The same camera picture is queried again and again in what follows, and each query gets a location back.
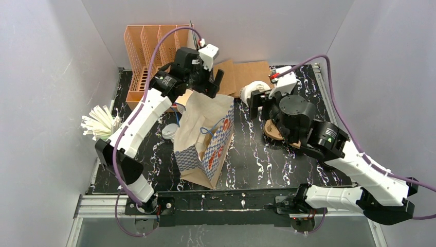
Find brown pulp cup carrier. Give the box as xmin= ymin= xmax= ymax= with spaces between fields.
xmin=263 ymin=119 xmax=301 ymax=149

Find blue checkered paper bag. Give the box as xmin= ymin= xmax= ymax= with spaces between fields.
xmin=173 ymin=92 xmax=234 ymax=189

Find stack of white cup lids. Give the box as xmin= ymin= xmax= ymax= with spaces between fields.
xmin=161 ymin=123 xmax=179 ymax=142

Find stack of white paper cups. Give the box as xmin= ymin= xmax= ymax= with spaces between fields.
xmin=174 ymin=90 xmax=193 ymax=114

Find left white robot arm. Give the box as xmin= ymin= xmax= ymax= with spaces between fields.
xmin=95 ymin=44 xmax=224 ymax=206

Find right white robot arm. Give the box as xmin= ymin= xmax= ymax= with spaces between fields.
xmin=244 ymin=90 xmax=417 ymax=225

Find grey folder in rack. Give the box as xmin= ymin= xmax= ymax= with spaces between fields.
xmin=187 ymin=30 xmax=199 ymax=50

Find brown kraft paper bags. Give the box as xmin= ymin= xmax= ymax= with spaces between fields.
xmin=213 ymin=59 xmax=274 ymax=97

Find orange plastic file rack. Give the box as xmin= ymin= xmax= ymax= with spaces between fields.
xmin=124 ymin=25 xmax=189 ymax=110

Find green cup of straws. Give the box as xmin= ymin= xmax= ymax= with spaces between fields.
xmin=80 ymin=105 xmax=122 ymax=141

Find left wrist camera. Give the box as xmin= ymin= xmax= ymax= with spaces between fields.
xmin=198 ymin=39 xmax=220 ymax=71

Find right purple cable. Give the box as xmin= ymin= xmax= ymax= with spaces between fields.
xmin=272 ymin=54 xmax=436 ymax=236

